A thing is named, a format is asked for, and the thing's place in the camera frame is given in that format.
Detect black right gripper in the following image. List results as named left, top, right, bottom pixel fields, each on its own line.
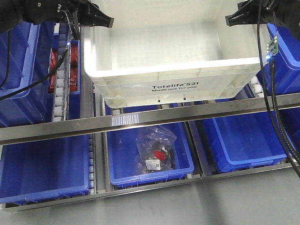
left=225, top=0, right=300, bottom=40

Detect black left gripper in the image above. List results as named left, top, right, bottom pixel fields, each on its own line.
left=0, top=0, right=114, bottom=33

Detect white Totelife plastic crate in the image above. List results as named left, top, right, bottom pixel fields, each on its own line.
left=81, top=0, right=270, bottom=108

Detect red packaged items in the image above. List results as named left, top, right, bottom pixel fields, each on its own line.
left=48, top=45, right=79, bottom=94

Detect green circuit board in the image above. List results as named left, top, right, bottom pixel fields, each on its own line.
left=267, top=34, right=278, bottom=57

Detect left roller track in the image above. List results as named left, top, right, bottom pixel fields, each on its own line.
left=52, top=23, right=72, bottom=122

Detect blue bin upper right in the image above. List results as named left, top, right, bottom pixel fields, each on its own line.
left=267, top=24, right=300, bottom=95

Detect blue bin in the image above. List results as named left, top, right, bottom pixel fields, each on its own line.
left=107, top=123, right=195, bottom=188
left=0, top=135, right=91, bottom=205
left=0, top=22, right=55, bottom=128
left=267, top=24, right=300, bottom=95
left=202, top=112, right=286, bottom=173

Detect blue bin upper left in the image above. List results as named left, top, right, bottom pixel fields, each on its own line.
left=0, top=22, right=55, bottom=128

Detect blue bin lower right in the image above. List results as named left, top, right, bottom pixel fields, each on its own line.
left=202, top=112, right=286, bottom=173

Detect blue bin lower middle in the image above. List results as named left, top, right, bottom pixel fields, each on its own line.
left=107, top=123, right=195, bottom=188

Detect clear bag of parts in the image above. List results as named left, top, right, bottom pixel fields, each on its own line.
left=135, top=125, right=177, bottom=174

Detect blue bin lower left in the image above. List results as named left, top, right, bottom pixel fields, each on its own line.
left=0, top=135, right=91, bottom=205

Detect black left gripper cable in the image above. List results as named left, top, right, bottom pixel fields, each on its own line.
left=0, top=9, right=82, bottom=102

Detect black braided cable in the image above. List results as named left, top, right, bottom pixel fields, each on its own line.
left=255, top=0, right=300, bottom=179

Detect metal shelf frame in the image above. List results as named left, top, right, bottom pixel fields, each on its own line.
left=0, top=98, right=290, bottom=212

